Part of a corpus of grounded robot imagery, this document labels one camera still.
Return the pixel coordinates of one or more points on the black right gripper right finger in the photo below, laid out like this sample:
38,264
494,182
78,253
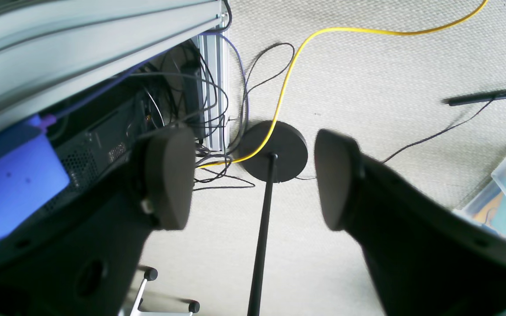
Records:
423,260

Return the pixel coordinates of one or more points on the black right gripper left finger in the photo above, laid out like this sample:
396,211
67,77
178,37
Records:
81,259

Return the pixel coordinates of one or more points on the white stand feet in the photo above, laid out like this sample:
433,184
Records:
142,302

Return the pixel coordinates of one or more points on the blue box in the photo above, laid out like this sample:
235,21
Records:
31,173

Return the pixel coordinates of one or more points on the black computer case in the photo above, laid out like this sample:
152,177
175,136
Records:
100,134

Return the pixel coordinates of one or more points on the black stand pole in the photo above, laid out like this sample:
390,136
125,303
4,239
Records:
258,269

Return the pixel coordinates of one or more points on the black round stand base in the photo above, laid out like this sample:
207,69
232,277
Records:
286,142

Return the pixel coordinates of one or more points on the black rod on floor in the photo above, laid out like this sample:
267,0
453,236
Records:
475,98

